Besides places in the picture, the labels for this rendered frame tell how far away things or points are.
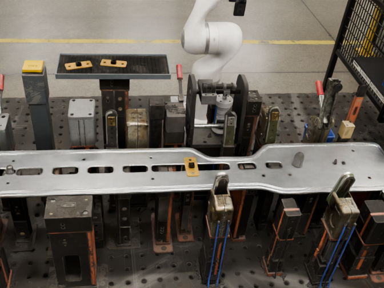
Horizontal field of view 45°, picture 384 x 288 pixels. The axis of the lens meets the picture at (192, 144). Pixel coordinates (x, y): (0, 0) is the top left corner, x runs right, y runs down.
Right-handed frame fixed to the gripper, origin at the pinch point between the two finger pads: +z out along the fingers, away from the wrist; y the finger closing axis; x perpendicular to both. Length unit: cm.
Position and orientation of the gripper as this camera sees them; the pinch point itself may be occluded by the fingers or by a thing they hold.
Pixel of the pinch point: (236, 5)
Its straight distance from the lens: 141.6
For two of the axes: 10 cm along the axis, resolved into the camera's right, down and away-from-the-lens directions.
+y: 0.8, 6.6, -7.5
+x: 9.9, 0.2, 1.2
